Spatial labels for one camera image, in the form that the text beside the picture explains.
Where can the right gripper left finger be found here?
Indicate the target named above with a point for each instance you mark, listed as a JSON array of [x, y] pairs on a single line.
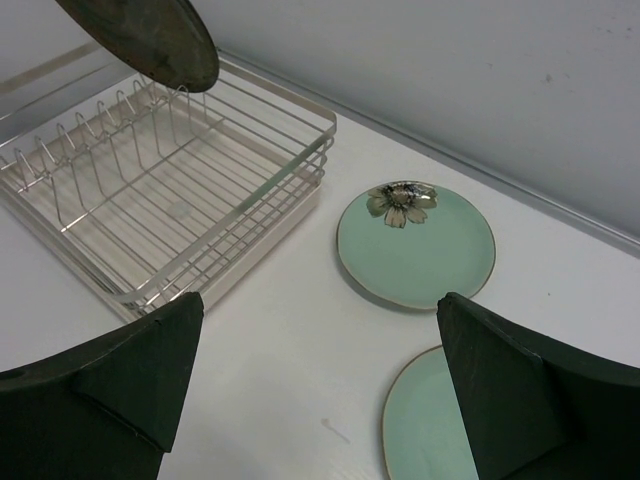
[[105, 409]]

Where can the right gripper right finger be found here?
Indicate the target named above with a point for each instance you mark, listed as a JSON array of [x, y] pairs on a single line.
[[534, 407]]

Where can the green flower plate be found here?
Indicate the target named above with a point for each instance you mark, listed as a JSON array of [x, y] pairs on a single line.
[[409, 243], [422, 431]]

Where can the brown ceramic plate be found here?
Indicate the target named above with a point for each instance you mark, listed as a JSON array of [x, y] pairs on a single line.
[[165, 40]]

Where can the wire dish rack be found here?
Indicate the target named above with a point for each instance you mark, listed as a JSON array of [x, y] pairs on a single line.
[[146, 192]]

